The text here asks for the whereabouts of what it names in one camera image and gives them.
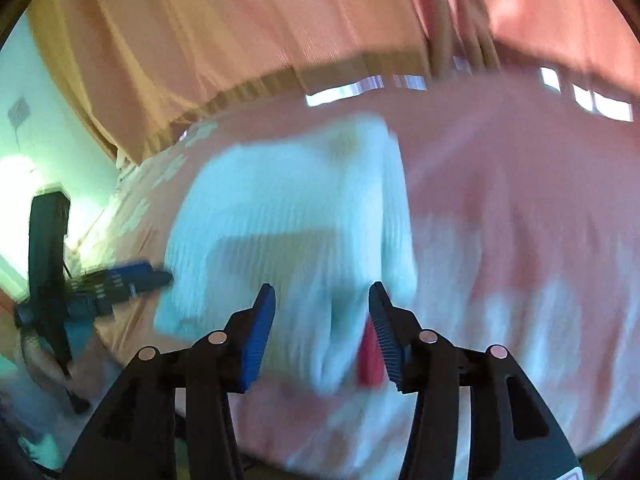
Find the white red black knit sweater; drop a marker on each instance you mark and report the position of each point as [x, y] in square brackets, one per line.
[280, 220]

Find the pink bed sheet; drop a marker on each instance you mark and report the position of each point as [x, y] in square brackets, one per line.
[500, 210]

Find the pink curtain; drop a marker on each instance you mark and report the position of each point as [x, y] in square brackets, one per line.
[225, 25]

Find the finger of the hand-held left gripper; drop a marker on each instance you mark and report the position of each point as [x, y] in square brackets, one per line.
[127, 277]

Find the person's left hand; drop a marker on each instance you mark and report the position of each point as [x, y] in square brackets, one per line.
[37, 360]

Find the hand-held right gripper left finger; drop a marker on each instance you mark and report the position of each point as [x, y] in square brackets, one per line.
[257, 332]

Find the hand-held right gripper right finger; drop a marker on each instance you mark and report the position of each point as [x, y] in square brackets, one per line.
[386, 332]

